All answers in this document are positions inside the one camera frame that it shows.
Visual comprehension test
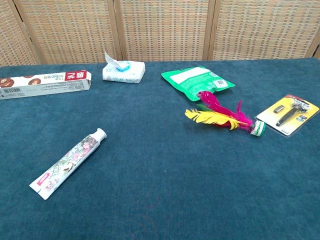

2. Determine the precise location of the white wet wipes pack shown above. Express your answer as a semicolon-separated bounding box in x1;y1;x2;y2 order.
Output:
102;50;146;84

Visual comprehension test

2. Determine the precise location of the floral white toothpaste tube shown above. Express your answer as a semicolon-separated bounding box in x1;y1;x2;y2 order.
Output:
29;127;108;201

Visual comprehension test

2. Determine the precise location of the white red toothpaste box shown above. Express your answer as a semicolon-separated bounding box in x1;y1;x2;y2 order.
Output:
0;69;92;101

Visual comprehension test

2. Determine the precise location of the pink yellow feather toy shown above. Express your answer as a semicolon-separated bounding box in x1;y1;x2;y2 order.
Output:
184;90;267;138

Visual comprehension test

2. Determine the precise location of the yellow razor blister pack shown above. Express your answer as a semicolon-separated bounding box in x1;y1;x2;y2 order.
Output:
254;94;320;137

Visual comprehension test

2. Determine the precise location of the green resealable pouch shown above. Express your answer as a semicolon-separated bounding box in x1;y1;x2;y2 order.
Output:
160;66;236;102

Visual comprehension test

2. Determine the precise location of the woven wooden folding screen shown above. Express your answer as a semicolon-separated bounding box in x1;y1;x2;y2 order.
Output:
0;0;320;67

